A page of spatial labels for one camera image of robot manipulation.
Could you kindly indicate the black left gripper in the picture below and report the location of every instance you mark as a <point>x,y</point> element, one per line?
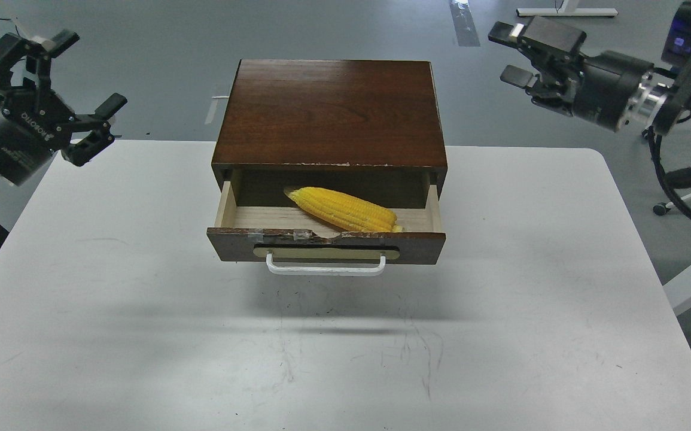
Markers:
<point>33,128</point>

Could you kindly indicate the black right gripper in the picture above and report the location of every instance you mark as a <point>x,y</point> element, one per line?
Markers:
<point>592,88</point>

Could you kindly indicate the yellow corn cob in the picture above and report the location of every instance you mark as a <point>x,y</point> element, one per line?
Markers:
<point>344,211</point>

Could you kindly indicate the wooden drawer with white handle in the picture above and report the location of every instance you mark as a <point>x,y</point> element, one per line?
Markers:
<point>288,235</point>

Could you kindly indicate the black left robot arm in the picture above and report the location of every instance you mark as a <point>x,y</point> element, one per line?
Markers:
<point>35,122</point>

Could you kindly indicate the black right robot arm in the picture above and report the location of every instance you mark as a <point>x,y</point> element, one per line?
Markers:
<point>665,94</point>

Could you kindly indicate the white table leg base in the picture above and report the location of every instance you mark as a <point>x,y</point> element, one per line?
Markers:
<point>567,9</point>

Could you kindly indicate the dark wooden cabinet box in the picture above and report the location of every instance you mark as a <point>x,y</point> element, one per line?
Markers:
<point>332,115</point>

